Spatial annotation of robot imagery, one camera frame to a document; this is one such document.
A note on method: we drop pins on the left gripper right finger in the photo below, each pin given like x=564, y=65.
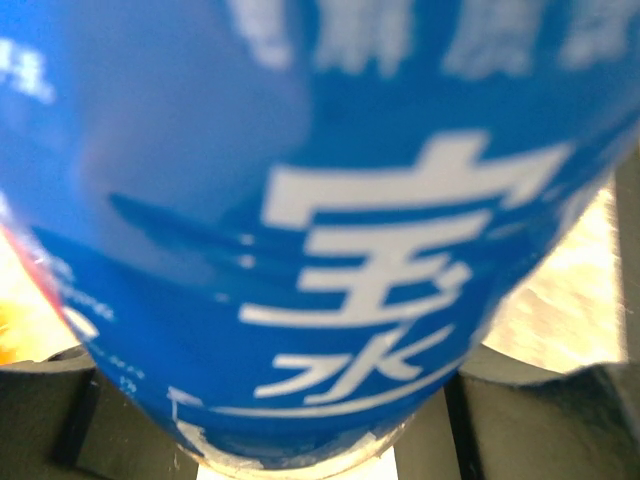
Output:
x=501, y=418

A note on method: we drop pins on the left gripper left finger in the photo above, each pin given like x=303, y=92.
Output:
x=62, y=419

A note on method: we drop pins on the blue Pocari bottle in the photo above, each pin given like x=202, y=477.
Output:
x=280, y=226

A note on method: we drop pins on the orange drink bottle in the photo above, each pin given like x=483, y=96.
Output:
x=30, y=329

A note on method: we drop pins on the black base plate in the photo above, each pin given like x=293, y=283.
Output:
x=627, y=214

